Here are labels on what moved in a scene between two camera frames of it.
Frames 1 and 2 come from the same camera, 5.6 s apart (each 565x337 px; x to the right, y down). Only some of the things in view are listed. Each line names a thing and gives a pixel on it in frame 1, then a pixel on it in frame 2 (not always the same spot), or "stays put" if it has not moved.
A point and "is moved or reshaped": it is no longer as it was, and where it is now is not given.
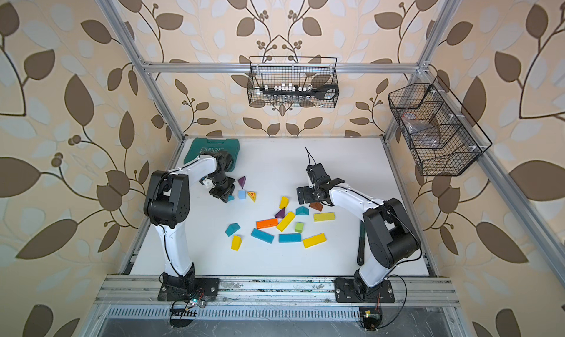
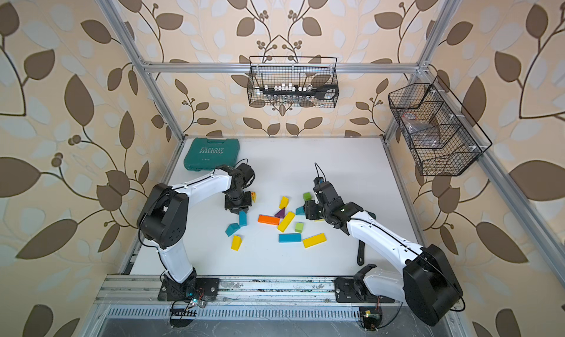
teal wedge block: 232,229 stays put
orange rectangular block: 266,223 is moved or reshaped
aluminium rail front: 276,292 stays put
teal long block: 283,238 stays put
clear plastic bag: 424,135 stays put
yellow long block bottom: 314,240 stays put
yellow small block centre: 284,202 stays put
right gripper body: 310,193 to 316,211
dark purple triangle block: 280,214 stays put
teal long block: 263,235 to 243,218
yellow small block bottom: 236,242 stays put
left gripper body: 226,187 to 239,202
